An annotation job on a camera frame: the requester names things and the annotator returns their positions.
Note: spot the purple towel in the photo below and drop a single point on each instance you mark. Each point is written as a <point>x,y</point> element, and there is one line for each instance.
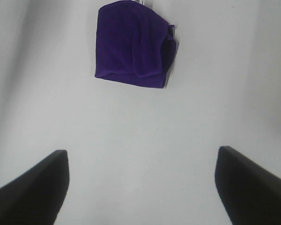
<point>134,45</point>

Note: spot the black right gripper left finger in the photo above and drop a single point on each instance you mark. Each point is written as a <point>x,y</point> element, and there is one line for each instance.
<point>36,197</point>

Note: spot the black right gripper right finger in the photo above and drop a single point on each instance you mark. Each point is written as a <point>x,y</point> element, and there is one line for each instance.
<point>250,194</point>

